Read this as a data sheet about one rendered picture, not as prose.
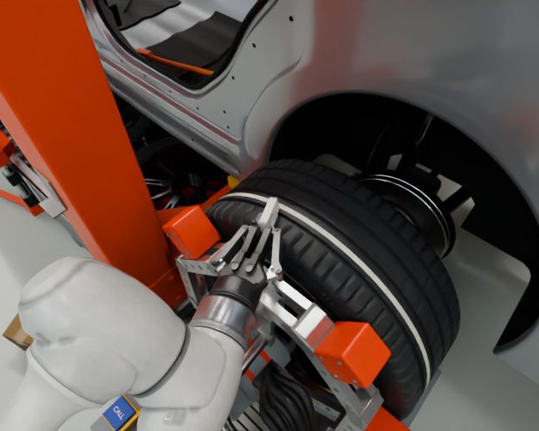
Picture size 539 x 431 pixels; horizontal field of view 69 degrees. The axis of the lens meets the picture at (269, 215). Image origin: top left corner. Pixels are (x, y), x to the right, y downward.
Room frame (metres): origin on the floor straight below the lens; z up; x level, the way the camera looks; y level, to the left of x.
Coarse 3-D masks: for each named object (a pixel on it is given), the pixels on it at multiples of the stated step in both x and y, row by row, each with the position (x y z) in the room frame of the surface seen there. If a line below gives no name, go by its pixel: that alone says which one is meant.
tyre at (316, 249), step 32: (288, 160) 0.65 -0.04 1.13; (256, 192) 0.54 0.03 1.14; (288, 192) 0.52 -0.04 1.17; (320, 192) 0.51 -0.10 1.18; (352, 192) 0.51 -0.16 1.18; (224, 224) 0.48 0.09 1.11; (288, 224) 0.43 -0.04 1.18; (320, 224) 0.43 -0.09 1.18; (352, 224) 0.43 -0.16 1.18; (384, 224) 0.44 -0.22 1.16; (288, 256) 0.37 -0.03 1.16; (320, 256) 0.36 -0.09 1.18; (384, 256) 0.38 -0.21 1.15; (416, 256) 0.39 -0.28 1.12; (320, 288) 0.32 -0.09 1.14; (352, 288) 0.31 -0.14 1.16; (416, 288) 0.33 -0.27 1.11; (448, 288) 0.36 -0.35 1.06; (352, 320) 0.27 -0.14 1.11; (384, 320) 0.27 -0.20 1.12; (416, 320) 0.29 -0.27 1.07; (448, 320) 0.31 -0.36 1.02; (416, 352) 0.24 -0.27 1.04; (384, 384) 0.20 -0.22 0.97; (416, 384) 0.20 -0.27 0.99
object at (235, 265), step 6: (252, 222) 0.41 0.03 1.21; (252, 228) 0.40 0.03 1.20; (252, 234) 0.39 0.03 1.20; (258, 234) 0.40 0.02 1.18; (246, 240) 0.38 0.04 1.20; (252, 240) 0.38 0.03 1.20; (246, 246) 0.36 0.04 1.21; (252, 246) 0.37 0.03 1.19; (240, 252) 0.35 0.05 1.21; (246, 252) 0.35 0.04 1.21; (252, 252) 0.36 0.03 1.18; (240, 258) 0.33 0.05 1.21; (234, 264) 0.32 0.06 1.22; (240, 264) 0.32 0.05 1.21; (234, 270) 0.31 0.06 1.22
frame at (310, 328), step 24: (192, 264) 0.44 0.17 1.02; (192, 288) 0.46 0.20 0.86; (288, 288) 0.33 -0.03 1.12; (264, 312) 0.30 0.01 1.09; (312, 312) 0.28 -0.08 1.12; (312, 336) 0.24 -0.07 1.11; (312, 360) 0.22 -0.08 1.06; (336, 384) 0.18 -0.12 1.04; (336, 408) 0.21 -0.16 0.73; (360, 408) 0.16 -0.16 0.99
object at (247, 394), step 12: (252, 336) 0.31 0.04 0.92; (276, 336) 0.32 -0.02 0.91; (264, 348) 0.29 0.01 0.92; (276, 348) 0.29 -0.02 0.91; (288, 348) 0.30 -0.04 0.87; (264, 360) 0.27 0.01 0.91; (276, 360) 0.27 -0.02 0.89; (288, 360) 0.28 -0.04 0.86; (252, 372) 0.24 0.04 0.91; (240, 384) 0.22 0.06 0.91; (240, 396) 0.20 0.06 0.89; (252, 396) 0.20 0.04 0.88; (240, 408) 0.18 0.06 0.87
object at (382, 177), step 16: (368, 176) 0.76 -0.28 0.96; (384, 176) 0.73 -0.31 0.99; (384, 192) 0.70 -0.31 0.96; (400, 192) 0.67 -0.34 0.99; (416, 192) 0.66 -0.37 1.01; (400, 208) 0.66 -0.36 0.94; (416, 208) 0.64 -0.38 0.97; (432, 208) 0.62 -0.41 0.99; (416, 224) 0.63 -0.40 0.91; (432, 224) 0.60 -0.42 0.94; (432, 240) 0.59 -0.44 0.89; (448, 240) 0.58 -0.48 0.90
